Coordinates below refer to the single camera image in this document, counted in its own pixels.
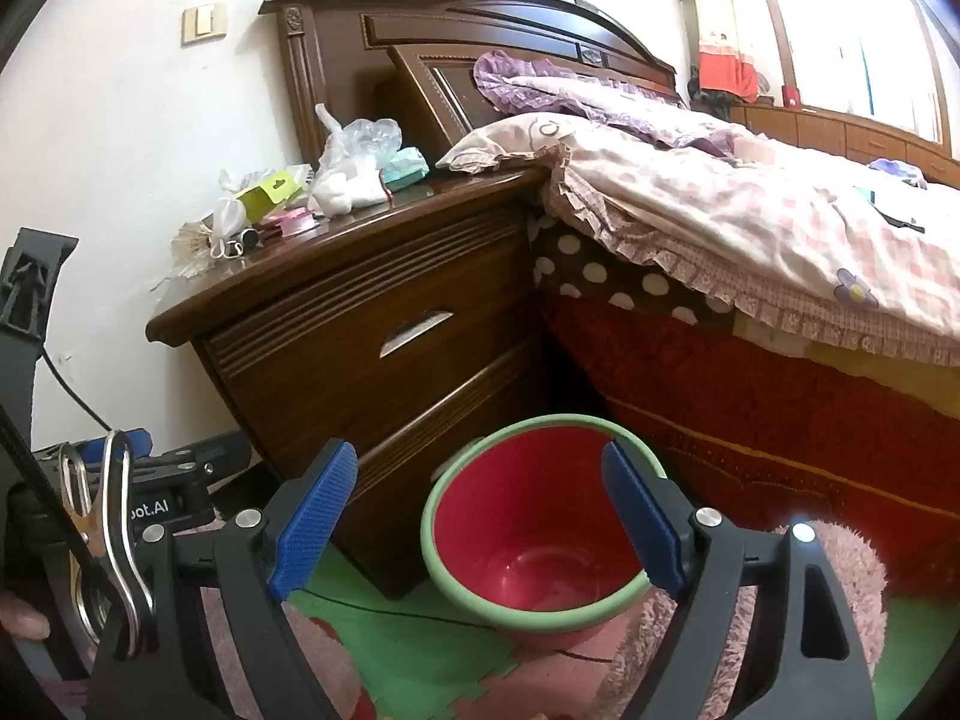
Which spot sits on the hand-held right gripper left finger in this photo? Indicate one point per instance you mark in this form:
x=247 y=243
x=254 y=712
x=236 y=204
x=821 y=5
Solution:
x=315 y=525

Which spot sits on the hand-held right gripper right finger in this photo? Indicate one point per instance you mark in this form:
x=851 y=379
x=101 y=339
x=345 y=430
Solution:
x=645 y=525

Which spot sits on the beige wall switch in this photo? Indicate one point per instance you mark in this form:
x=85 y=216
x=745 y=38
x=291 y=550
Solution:
x=204 y=24

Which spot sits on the clear plastic bag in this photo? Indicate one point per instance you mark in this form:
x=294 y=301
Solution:
x=360 y=139

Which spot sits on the brown wooden nightstand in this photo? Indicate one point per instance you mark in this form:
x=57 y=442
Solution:
x=360 y=300

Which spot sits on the yellow-green card box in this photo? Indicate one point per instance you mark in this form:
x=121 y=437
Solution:
x=266 y=191

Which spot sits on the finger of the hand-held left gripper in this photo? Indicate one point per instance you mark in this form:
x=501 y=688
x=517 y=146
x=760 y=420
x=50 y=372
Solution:
x=124 y=444
x=199 y=465

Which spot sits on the red white curtain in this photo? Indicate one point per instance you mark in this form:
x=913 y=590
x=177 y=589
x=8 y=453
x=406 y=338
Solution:
x=724 y=37

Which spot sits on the bright window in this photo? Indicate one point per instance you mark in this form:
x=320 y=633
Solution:
x=847 y=37

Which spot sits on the pink paper packet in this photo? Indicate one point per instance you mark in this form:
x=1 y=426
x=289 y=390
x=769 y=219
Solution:
x=289 y=223

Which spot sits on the beige woven fan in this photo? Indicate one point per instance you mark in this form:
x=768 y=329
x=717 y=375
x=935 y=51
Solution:
x=193 y=251

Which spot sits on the red waste bin green rim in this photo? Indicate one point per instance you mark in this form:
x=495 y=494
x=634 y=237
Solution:
x=525 y=525

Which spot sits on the purple ruffled pillow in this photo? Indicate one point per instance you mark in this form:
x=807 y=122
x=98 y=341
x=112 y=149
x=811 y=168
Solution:
x=600 y=101

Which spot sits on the pink checked quilt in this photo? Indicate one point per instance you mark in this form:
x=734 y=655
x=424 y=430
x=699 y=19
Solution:
x=735 y=225

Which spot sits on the pink fluffy cloth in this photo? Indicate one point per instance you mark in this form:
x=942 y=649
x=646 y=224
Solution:
x=862 y=585

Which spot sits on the black phone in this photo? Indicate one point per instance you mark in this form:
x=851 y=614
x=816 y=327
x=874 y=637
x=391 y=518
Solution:
x=900 y=216

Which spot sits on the brown wooden headboard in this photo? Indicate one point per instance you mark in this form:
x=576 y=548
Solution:
x=337 y=52

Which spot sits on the brown polka dot blanket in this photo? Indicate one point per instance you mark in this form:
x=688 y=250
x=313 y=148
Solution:
x=600 y=270

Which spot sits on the green pink foam mat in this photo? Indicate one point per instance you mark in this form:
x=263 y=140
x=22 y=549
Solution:
x=405 y=660

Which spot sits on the wooden window cabinet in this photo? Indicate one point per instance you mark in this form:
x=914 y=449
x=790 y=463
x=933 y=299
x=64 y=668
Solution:
x=862 y=136

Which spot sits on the small black white cylinder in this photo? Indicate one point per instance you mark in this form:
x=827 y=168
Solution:
x=250 y=238

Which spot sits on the metal spring clip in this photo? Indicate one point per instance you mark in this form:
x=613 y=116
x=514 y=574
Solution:
x=112 y=540

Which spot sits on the person's left hand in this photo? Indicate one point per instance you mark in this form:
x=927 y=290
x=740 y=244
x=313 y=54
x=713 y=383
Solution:
x=19 y=619

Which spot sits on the small purple cloth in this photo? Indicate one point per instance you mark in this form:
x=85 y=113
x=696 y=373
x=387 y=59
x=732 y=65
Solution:
x=896 y=171

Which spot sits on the cream bed sheet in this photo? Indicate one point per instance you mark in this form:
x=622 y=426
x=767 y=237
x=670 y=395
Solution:
x=862 y=360

